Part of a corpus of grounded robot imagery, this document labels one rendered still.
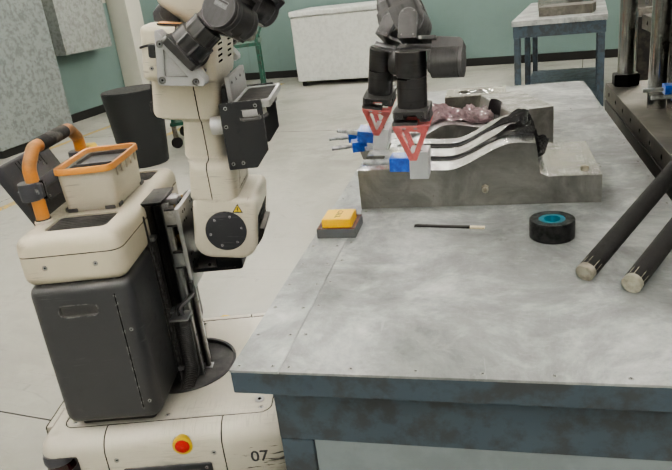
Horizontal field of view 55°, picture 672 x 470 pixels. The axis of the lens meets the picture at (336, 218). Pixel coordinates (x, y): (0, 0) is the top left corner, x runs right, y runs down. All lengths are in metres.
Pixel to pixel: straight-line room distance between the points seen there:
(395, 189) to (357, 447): 0.63
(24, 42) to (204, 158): 5.81
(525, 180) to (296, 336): 0.64
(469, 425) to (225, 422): 0.92
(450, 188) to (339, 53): 6.99
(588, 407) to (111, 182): 1.22
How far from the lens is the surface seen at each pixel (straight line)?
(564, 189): 1.41
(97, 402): 1.79
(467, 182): 1.39
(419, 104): 1.23
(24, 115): 7.24
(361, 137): 1.56
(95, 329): 1.67
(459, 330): 0.95
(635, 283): 1.06
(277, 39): 9.59
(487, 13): 8.72
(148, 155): 5.51
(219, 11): 1.37
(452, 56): 1.20
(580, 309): 1.01
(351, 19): 8.23
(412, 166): 1.26
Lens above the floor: 1.29
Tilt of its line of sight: 20 degrees down
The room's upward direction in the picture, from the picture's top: 7 degrees counter-clockwise
